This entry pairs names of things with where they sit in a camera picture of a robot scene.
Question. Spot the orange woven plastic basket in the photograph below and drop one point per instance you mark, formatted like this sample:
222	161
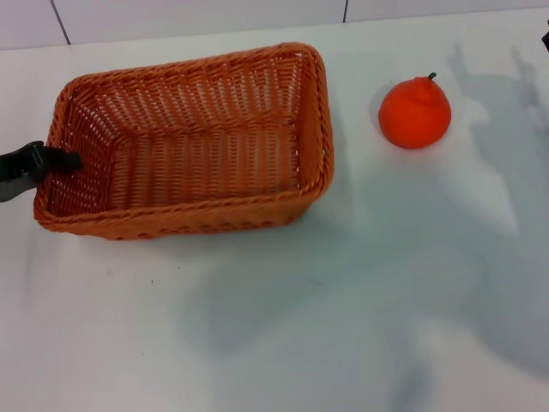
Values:
193	171

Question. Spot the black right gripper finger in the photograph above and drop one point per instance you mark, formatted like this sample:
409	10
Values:
546	36

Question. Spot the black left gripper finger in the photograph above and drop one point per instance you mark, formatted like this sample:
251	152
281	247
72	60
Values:
51	162
15	189

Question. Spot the orange toy fruit with stem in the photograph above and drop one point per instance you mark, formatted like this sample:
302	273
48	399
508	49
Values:
412	116

